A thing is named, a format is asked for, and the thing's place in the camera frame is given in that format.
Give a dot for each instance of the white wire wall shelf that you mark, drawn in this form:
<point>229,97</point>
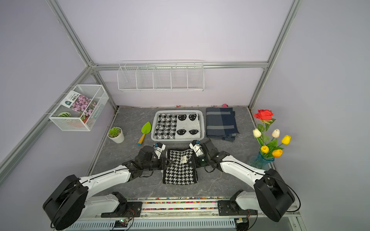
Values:
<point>161,75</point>

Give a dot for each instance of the black white houndstooth scarf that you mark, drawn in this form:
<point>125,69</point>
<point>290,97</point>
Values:
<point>181,170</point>

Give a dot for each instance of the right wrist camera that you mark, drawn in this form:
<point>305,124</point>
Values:
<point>196,147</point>

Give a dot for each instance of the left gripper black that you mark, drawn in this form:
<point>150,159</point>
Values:
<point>163,166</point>

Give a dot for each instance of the small potted green plant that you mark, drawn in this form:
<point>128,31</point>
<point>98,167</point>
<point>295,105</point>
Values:
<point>116,135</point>

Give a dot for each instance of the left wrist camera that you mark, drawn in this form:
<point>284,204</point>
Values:
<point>159,149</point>

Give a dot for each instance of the green toy shovel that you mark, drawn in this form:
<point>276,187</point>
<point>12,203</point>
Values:
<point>146,129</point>

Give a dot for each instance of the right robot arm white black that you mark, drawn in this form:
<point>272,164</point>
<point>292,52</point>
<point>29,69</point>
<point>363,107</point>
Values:
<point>271,194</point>

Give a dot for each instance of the artificial flower bouquet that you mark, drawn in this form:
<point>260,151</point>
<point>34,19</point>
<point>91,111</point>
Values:
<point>270,145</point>

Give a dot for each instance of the white plastic basket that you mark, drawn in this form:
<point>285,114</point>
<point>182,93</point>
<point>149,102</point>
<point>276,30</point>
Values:
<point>201,119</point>

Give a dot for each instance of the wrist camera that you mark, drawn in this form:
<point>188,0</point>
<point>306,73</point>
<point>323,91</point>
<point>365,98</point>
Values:
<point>159,149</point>
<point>196,147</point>

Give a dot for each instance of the white mesh wall basket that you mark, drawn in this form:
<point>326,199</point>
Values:
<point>69,120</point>

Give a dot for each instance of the navy striped scarf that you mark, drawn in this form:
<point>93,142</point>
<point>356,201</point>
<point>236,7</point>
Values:
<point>221,123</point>

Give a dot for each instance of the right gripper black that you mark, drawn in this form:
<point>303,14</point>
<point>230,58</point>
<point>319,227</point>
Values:
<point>196,164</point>

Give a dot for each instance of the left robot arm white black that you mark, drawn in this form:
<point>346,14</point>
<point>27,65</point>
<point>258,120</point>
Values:
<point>69,201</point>

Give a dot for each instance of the flower seed packet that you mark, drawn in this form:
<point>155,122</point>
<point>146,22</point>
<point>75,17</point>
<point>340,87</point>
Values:
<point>79,103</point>

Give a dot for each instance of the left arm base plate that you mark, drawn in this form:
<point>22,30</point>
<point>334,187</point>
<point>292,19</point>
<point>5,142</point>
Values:
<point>125,210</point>

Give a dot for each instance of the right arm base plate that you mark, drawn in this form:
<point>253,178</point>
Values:
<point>228,208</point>

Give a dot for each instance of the smiley houndstooth white scarf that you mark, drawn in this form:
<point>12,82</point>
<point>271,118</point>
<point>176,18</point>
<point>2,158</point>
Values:
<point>177,126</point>

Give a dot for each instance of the blue glass vase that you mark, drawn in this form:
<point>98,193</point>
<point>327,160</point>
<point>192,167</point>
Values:
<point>260,162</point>

